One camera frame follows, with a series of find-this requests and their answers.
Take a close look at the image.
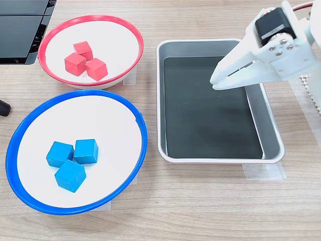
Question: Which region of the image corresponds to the blue-rimmed white dish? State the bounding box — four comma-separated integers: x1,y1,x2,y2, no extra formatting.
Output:
5,89,148,216

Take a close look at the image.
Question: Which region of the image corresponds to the red-rimmed white dish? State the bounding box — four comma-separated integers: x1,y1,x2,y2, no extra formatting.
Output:
38,14,144,90

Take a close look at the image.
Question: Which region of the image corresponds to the black tray liner mat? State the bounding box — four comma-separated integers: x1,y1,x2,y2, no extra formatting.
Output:
163,56,264,159

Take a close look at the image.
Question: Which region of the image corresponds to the red cube block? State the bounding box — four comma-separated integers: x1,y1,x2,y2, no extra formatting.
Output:
73,41,94,62
64,52,87,77
84,57,108,82

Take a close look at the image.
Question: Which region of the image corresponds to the red and black servo cable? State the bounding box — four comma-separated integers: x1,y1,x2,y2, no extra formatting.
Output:
292,1,315,12

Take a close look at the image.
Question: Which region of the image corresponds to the black rounded knob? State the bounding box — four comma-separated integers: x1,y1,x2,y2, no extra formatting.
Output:
0,99,12,117

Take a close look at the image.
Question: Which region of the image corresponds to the black flat device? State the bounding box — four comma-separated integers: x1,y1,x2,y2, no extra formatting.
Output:
0,0,58,65

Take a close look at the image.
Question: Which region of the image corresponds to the blue cube block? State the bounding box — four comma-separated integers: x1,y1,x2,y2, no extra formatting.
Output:
54,159,87,193
46,141,75,168
73,139,99,165

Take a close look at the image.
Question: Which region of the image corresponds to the white mesh mat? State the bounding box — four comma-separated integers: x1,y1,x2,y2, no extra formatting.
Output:
299,74,321,113

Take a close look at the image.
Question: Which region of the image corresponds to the silver metal tray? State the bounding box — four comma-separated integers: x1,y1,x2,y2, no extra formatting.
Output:
156,38,285,164

